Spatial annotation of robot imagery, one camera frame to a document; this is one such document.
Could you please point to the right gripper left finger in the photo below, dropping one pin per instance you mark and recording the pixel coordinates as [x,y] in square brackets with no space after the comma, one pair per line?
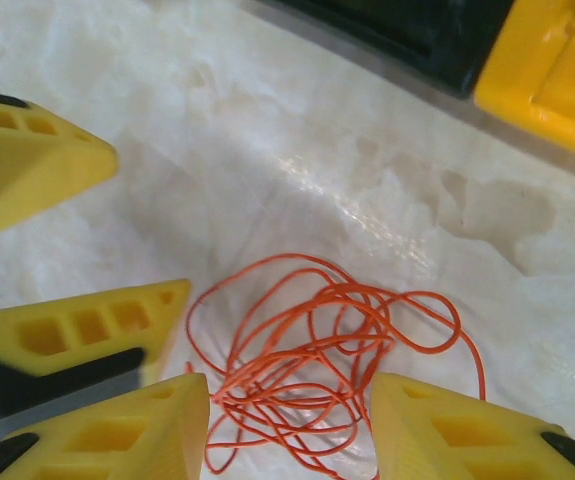
[132,435]

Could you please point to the black plastic bin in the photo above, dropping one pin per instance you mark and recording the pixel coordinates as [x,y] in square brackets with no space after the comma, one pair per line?
[417,40]

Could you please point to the yellow plastic bin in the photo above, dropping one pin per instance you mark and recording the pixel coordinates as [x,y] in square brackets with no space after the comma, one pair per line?
[557,85]

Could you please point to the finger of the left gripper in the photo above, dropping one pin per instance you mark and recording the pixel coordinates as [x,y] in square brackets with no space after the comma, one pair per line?
[92,325]
[27,170]

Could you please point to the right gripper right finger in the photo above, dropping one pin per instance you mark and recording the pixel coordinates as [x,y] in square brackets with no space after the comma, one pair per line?
[447,440]

